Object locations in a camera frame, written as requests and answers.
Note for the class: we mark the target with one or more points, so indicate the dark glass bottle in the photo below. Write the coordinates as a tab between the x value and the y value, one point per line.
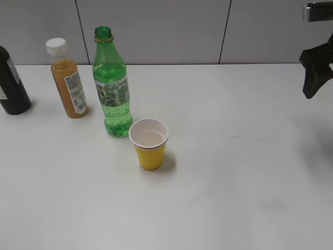
14	98

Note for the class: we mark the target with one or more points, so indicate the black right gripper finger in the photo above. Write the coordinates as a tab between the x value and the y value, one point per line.
316	62

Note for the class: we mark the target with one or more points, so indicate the green sprite bottle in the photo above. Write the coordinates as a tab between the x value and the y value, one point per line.
111	82

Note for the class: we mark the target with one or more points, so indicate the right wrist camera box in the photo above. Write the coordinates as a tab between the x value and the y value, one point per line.
317	11

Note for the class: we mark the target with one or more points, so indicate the orange juice bottle white cap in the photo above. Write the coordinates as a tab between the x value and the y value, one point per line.
66	76

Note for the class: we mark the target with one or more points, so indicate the yellow paper cup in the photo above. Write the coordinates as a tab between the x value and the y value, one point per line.
149	137

